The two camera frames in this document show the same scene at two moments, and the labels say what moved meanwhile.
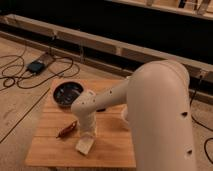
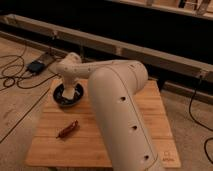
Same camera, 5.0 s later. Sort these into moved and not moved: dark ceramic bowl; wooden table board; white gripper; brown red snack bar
Moved: white gripper
Not moved: wooden table board; dark ceramic bowl; brown red snack bar
